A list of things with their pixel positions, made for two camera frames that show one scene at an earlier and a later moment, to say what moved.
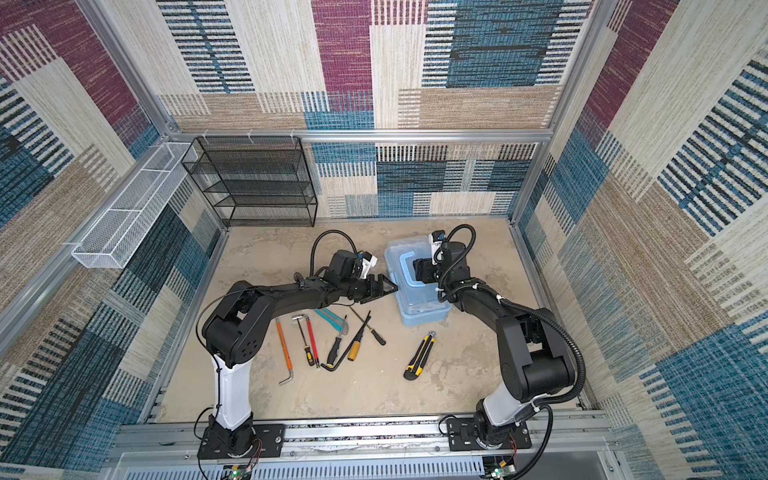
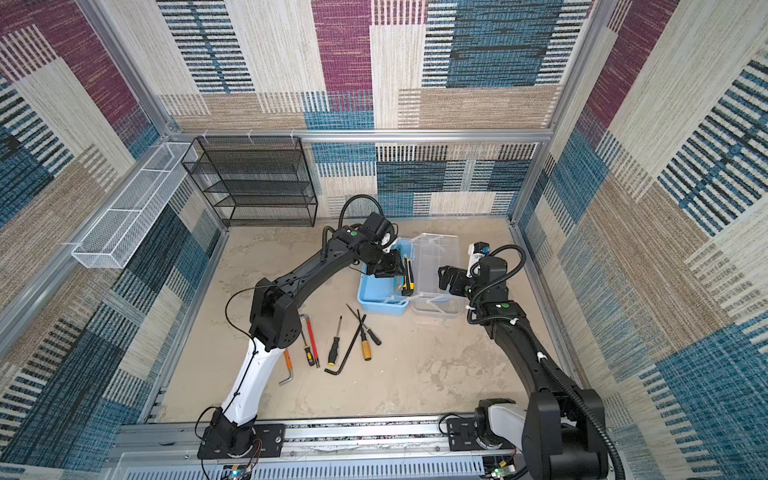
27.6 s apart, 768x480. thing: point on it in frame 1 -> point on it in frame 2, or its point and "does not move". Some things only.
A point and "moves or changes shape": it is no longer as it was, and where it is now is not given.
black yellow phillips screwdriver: x=334 y=350 does not move
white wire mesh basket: x=116 y=234 does not move
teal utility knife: x=336 y=322 -> x=398 y=284
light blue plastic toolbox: x=419 y=301 moves or changes shape
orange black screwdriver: x=355 y=346 moves or changes shape
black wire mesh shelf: x=254 y=181 does not move
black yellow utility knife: x=418 y=359 -> x=408 y=288
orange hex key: x=288 y=360 does not move
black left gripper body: x=363 y=289 -> x=385 y=265
